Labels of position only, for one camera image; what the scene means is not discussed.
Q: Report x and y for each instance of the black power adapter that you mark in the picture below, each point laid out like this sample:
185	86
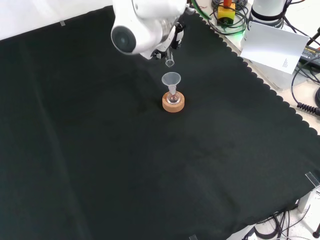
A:
312	56

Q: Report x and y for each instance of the clear tape piece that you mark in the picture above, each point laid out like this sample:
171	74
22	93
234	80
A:
312	178
62	23

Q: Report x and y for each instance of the clear round-bottom flask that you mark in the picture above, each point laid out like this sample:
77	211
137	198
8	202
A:
173	99

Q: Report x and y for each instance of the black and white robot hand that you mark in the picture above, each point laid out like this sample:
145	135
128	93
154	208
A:
177	35

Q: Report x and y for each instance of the white board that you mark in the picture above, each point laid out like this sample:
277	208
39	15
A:
272	47

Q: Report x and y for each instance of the black cloth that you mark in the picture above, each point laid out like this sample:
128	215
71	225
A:
100	150

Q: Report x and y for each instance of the clear glass graduated cylinder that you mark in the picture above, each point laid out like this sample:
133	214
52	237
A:
170	62

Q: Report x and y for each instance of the clear plastic funnel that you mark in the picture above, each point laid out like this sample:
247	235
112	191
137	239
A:
171	78

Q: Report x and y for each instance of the yellow stop button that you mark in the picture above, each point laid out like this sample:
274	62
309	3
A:
226	15

